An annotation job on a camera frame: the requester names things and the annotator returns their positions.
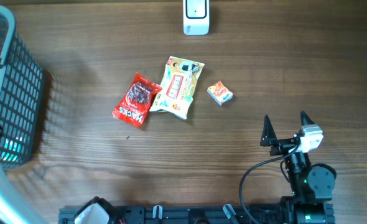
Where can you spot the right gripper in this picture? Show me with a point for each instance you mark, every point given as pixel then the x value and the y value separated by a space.
pixel 269 138

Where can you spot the small orange box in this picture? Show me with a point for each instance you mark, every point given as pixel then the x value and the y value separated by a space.
pixel 220 93

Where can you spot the yellow snack bag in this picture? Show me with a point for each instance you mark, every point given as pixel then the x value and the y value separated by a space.
pixel 178 86

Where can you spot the red Hacks candy bag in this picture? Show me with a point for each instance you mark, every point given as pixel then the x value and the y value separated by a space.
pixel 135 105

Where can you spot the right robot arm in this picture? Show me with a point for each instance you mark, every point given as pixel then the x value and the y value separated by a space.
pixel 311 184

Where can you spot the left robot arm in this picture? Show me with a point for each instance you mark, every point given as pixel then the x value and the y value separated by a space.
pixel 14 208

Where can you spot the white barcode scanner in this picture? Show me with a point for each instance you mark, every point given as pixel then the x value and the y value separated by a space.
pixel 196 17

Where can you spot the dark grey mesh basket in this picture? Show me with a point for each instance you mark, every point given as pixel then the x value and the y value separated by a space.
pixel 21 87

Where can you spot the colourful snacks in basket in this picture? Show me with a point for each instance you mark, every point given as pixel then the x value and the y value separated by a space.
pixel 13 150

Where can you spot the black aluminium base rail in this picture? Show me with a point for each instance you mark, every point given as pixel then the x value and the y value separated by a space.
pixel 263 213

